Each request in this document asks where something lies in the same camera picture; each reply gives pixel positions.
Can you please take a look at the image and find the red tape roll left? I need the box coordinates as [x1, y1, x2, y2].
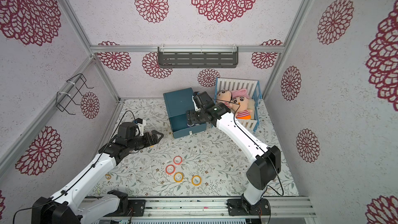
[165, 164, 176, 175]

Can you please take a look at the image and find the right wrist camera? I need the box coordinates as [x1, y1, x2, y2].
[193, 92, 215, 111]

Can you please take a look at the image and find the red tape roll upper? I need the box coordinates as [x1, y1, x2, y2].
[173, 156, 182, 166]

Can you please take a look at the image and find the black wire wall rack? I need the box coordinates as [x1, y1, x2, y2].
[55, 73, 93, 115]

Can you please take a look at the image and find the orange tape roll right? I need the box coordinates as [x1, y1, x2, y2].
[191, 175, 202, 186]

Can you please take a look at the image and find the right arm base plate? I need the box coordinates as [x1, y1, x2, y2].
[227, 198, 271, 216]

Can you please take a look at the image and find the grey wall shelf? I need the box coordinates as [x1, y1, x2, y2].
[158, 46, 239, 68]

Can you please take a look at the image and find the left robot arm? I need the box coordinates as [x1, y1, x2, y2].
[31, 130, 164, 224]

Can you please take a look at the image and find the red tape roll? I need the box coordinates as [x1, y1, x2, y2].
[173, 156, 182, 166]
[165, 164, 176, 175]

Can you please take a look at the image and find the orange tape roll left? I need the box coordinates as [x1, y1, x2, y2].
[173, 172, 184, 183]

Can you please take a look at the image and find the plush doll blue outfit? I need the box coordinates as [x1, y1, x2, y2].
[216, 90, 232, 106]

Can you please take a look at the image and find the white blue toy crib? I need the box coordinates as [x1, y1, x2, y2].
[214, 78, 262, 132]

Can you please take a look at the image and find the teal top drawer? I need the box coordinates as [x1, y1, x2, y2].
[169, 114, 207, 139]

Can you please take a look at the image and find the plush doll striped shirt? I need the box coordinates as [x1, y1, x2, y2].
[229, 96, 253, 120]

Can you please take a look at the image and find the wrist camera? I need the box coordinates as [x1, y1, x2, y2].
[193, 92, 215, 111]
[118, 118, 146, 140]

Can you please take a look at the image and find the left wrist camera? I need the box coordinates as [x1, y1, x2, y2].
[118, 118, 146, 140]

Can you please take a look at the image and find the orange tape roll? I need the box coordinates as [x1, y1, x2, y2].
[191, 175, 202, 186]
[173, 172, 184, 183]

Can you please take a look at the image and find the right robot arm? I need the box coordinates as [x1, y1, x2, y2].
[186, 103, 281, 207]

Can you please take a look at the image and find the teal drawer cabinet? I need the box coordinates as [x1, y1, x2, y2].
[163, 88, 194, 125]

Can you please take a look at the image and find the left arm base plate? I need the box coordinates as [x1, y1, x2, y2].
[108, 200, 146, 217]

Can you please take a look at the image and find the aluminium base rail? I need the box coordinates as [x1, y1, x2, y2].
[55, 196, 317, 220]

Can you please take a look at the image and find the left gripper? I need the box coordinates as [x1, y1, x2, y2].
[127, 129, 164, 152]

